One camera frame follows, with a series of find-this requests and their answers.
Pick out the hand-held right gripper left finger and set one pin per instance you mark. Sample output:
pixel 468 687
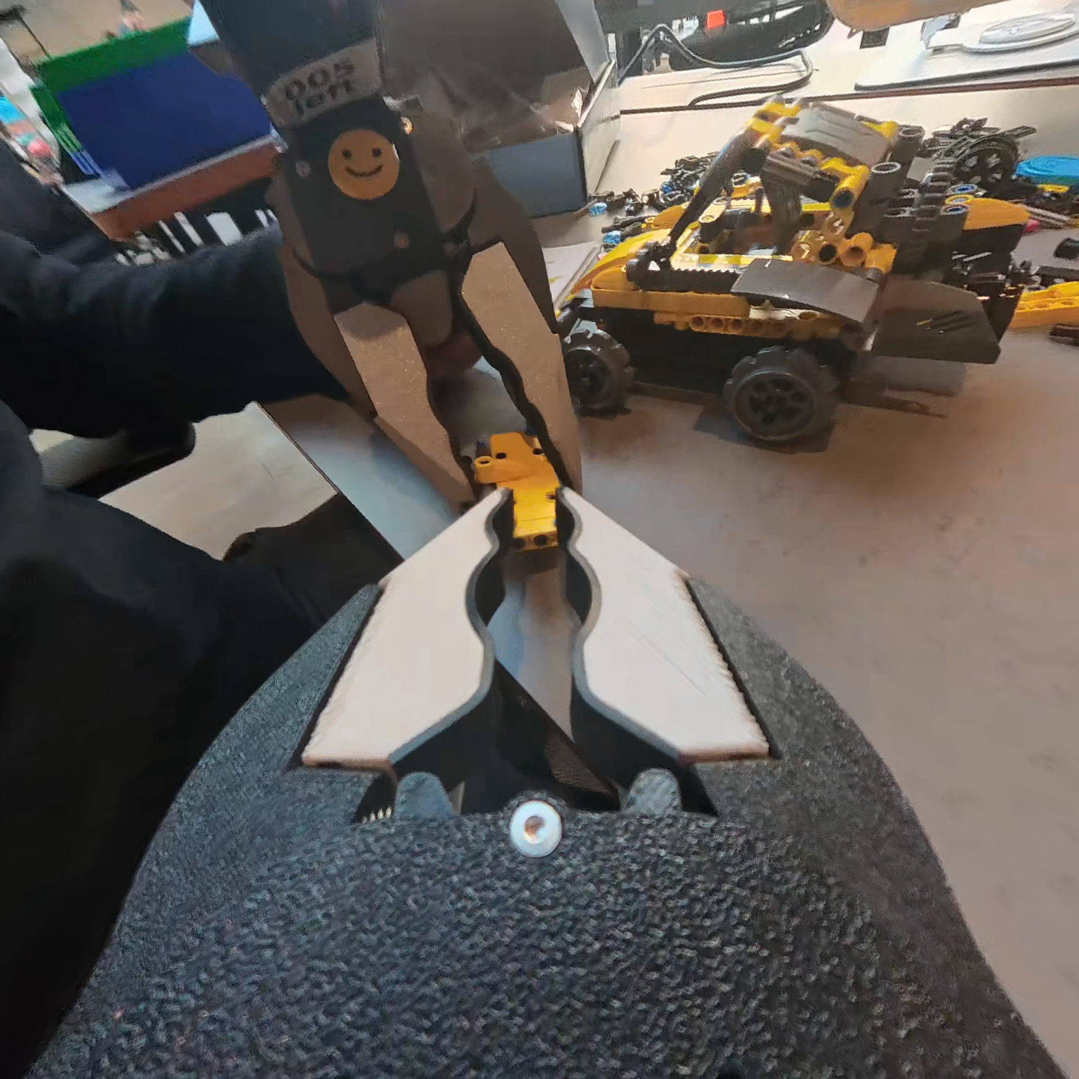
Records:
pixel 405 666

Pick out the person's left forearm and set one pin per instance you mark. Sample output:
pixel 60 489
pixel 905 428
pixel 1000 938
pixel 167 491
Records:
pixel 126 320

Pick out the person's left hand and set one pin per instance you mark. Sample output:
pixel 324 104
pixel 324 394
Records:
pixel 447 337

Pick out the yellow toy brick car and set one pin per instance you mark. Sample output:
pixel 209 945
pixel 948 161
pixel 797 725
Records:
pixel 759 287

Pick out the clear plastic bag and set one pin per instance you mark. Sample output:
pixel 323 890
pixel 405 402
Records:
pixel 506 76

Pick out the pile of dark small bricks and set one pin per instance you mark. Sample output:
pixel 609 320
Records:
pixel 666 198

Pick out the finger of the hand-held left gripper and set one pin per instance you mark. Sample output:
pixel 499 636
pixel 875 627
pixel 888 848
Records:
pixel 527 337
pixel 396 379

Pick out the blue brick panel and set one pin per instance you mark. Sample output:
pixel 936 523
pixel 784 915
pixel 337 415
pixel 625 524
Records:
pixel 1049 168

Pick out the person's dark clothed body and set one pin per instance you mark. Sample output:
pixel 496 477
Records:
pixel 126 674

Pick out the dark blue cardboard box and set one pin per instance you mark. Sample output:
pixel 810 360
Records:
pixel 539 177

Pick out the cluster of yellow beams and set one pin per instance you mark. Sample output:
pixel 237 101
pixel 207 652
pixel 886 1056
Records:
pixel 1045 305

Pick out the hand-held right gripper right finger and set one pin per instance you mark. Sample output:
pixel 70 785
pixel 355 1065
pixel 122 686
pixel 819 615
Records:
pixel 666 666

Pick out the yellow brick subassembly blue pins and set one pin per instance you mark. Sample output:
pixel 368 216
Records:
pixel 523 489

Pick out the grey desk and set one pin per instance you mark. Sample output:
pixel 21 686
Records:
pixel 843 548

